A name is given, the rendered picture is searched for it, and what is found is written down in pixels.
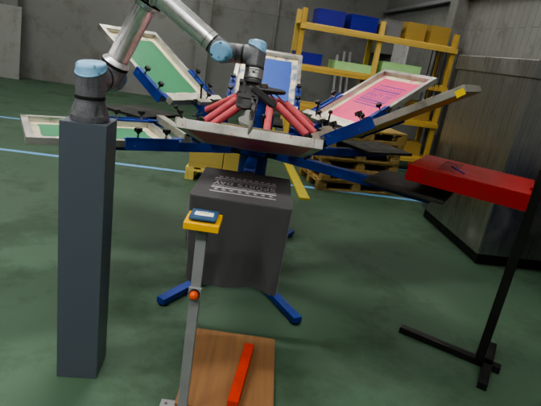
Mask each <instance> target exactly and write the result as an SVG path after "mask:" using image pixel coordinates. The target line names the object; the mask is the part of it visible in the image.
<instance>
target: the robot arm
mask: <svg viewBox="0 0 541 406"><path fill-rule="evenodd" d="M160 11H162V12H163V13H164V14H165V15H166V16H167V17H168V18H169V19H170V20H171V21H172V22H174V23H175V24H176V25H177V26H178V27H180V28H181V29H182V30H183V31H184V32H185V33H187V34H188V35H189V36H190V37H191V38H192V39H194V40H195V41H196V42H197V43H198V44H199V45H200V46H201V47H202V48H203V49H204V50H205V51H207V52H208V53H209V54H210V56H211V57H212V59H213V60H215V61H216V62H218V63H221V64H224V63H235V64H245V65H246V66H245V72H244V79H242V78H240V81H239V88H238V92H237V100H236V104H235V105H236V107H237V109H240V110H246V112H245V115H244V116H241V117H239V118H238V121H239V123H240V124H241V125H243V126H246V127H248V133H247V134H249V133H250V132H251V131H252V129H253V125H254V115H255V110H256V109H257V104H258V99H261V100H262V101H263V102H265V103H266V104H267V106H268V107H270V108H272V109H274V108H275V107H276V106H277V102H276V101H275V99H273V98H270V97H269V96H268V95H266V94H265V93H264V92H263V91H262V90H260V89H259V88H258V87H256V86H259V85H261V84H262V78H263V72H264V66H265V60H266V47H267V44H266V42H265V41H263V40H260V39H250V40H249V43H248V44H240V43H229V42H226V41H225V40H224V39H223V38H222V37H221V36H219V35H218V34H217V33H216V32H215V31H214V30H213V29H212V28H211V27H210V26H209V25H208V24H207V23H205V22H204V21H203V20H202V19H201V18H200V17H198V16H197V15H196V14H195V13H194V12H193V11H192V10H190V9H189V8H188V7H187V6H186V5H185V4H183V3H182V2H181V1H180V0H134V4H133V6H132V7H131V9H130V12H129V14H128V15H127V17H126V20H125V22H124V23H123V25H122V28H121V30H120V31H119V32H118V35H117V37H116V39H115V41H114V43H113V45H112V47H111V49H110V50H109V53H106V54H103V55H102V57H101V59H100V60H78V61H77V62H76V66H75V70H74V72H75V98H74V102H73V104H72V108H71V110H70V113H69V118H70V119H71V120H73V121H76V122H84V123H92V124H102V123H108V122H109V113H108V110H107V107H106V103H105V93H107V92H116V91H118V90H120V89H122V88H123V87H124V86H125V85H126V82H127V78H128V76H127V73H128V71H129V66H128V63H129V61H130V58H131V57H132V55H133V54H134V51H135V49H136V47H137V46H138V44H139V42H140V40H141V38H142V36H143V34H144V32H145V31H146V29H147V27H148V25H149V23H150V21H151V19H152V18H153V16H154V14H155V13H158V12H160ZM250 85H252V87H250Z"/></svg>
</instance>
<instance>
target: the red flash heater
mask: <svg viewBox="0 0 541 406"><path fill-rule="evenodd" d="M452 167H454V168H457V169H459V170H460V171H462V172H464V173H465V174H463V173H461V172H459V171H457V170H456V169H454V168H452ZM405 180H409V181H413V182H416V183H419V184H425V185H427V186H431V187H434V188H438V189H443V190H446V191H449V192H452V193H458V194H460V195H464V196H467V197H472V198H476V199H479V200H482V201H488V202H490V203H494V204H497V205H502V206H505V207H509V208H512V209H517V210H521V211H523V212H526V210H527V206H528V203H529V200H530V199H531V194H532V190H533V188H534V183H535V181H534V180H532V179H527V178H524V177H521V176H515V175H511V174H507V173H504V172H498V171H494V170H490V169H487V168H481V167H478V166H474V165H470V164H464V163H461V162H457V161H453V160H450V159H444V158H440V157H437V156H433V155H426V156H424V157H422V158H420V159H418V160H416V161H414V162H412V163H410V164H408V167H407V173H406V176H405Z"/></svg>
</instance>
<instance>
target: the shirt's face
mask: <svg viewBox="0 0 541 406"><path fill-rule="evenodd" d="M217 175H219V176H229V177H235V178H240V179H246V180H256V181H261V182H267V183H272V184H276V201H273V200H268V199H262V198H257V197H247V196H241V195H236V194H230V193H220V192H214V191H209V190H210V188H211V186H212V184H213V182H214V180H215V178H216V176H217ZM191 194H194V195H200V196H206V197H215V198H221V199H226V200H232V201H242V202H248V203H254V204H260V205H269V206H275V207H280V208H286V209H291V192H290V182H289V180H288V179H283V178H278V177H272V176H262V175H257V174H251V173H245V172H235V171H230V170H225V169H219V168H209V167H207V168H206V169H205V170H204V172H203V174H202V176H201V177H200V179H199V180H198V182H197V184H196V186H195V188H194V189H193V190H192V192H191Z"/></svg>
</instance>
